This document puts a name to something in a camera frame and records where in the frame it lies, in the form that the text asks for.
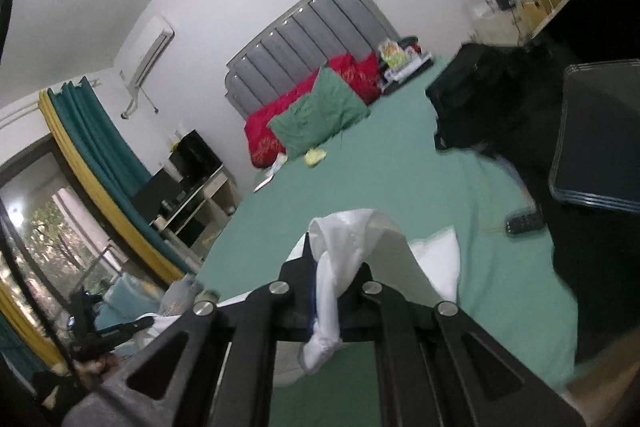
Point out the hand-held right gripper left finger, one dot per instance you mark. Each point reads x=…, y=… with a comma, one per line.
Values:
x=295, y=289

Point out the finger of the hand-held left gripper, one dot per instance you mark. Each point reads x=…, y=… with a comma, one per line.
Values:
x=127, y=328

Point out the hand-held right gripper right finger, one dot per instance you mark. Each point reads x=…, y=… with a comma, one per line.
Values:
x=364, y=313

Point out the white garment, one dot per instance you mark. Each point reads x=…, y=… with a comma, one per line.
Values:
x=350, y=247

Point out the person's left hand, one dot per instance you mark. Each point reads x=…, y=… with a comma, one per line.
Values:
x=95, y=367

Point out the light blue bundle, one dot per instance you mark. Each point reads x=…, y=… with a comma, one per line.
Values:
x=127, y=302

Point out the clear plastic bag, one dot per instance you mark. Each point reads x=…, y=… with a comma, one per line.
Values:
x=181, y=294

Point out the glass window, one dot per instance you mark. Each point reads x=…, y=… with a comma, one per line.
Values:
x=50, y=237

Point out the light wooden shelf unit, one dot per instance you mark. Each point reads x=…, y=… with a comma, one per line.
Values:
x=207, y=207

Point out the white paper sheet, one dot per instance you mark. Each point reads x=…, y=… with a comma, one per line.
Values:
x=272, y=169

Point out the small yellow item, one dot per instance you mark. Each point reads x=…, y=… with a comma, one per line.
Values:
x=315, y=157

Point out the yellow curtain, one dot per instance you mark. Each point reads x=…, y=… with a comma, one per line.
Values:
x=95, y=187

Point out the black box speaker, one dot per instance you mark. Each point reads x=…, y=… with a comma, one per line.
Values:
x=152, y=194

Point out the bed with green sheet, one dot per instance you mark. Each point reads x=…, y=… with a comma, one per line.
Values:
x=390, y=167

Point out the black monitor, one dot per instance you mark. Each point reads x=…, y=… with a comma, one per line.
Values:
x=196, y=157

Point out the green pillow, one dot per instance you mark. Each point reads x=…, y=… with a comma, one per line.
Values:
x=320, y=112

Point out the black remote control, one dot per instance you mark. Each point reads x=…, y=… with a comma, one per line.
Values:
x=522, y=223

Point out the teal curtain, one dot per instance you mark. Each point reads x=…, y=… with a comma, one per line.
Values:
x=107, y=132

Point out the red pillows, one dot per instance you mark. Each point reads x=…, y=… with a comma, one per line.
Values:
x=361, y=73

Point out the dark cloth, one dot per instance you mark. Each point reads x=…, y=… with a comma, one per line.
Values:
x=500, y=107

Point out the grey padded headboard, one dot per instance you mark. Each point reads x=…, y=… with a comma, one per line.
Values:
x=300, y=42

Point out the pile of flat items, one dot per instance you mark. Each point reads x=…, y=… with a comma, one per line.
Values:
x=407, y=67

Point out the yellow printed bag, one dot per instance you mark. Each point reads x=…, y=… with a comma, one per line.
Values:
x=392, y=53

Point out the white air conditioner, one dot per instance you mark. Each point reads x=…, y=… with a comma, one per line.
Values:
x=149, y=49

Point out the black folding table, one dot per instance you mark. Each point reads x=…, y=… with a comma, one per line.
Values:
x=600, y=132

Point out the white cabinet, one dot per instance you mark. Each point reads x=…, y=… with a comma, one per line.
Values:
x=492, y=24

